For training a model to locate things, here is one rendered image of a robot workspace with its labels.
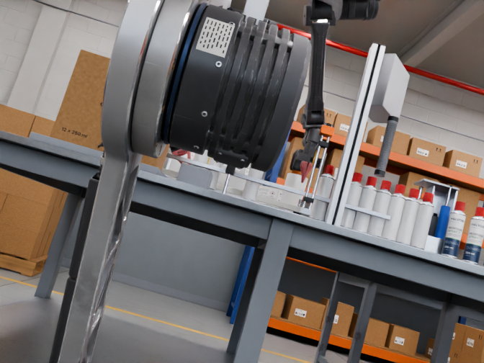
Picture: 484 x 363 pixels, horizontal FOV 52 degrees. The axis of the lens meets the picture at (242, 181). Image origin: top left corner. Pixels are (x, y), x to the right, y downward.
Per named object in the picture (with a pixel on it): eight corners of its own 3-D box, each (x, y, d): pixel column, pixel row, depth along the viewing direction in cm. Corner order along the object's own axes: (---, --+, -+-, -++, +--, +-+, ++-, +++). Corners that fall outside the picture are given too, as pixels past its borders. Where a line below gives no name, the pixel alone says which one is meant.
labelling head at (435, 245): (433, 257, 190) (447, 193, 193) (446, 257, 177) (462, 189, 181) (397, 247, 190) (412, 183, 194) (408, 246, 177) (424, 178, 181)
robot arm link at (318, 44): (307, 5, 169) (338, 5, 171) (303, 4, 175) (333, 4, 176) (301, 127, 186) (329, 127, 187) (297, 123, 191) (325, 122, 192)
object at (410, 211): (406, 247, 177) (419, 192, 180) (411, 246, 172) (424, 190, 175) (392, 243, 178) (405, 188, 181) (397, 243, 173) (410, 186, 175)
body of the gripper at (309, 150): (293, 159, 189) (299, 141, 190) (319, 167, 189) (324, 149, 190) (295, 156, 182) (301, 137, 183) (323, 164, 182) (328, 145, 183)
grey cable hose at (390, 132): (382, 177, 170) (397, 120, 173) (385, 176, 167) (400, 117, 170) (372, 175, 170) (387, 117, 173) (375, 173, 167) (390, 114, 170)
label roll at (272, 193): (296, 229, 237) (303, 200, 239) (279, 221, 221) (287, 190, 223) (260, 220, 248) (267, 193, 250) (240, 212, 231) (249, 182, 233)
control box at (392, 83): (398, 124, 177) (410, 75, 180) (382, 105, 163) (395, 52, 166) (371, 122, 183) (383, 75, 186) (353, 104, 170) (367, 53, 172)
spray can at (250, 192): (254, 204, 180) (269, 150, 183) (255, 202, 174) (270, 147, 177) (240, 199, 180) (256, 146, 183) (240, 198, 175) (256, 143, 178)
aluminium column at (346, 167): (334, 237, 163) (382, 50, 173) (337, 236, 159) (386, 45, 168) (321, 233, 163) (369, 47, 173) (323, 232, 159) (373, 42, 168)
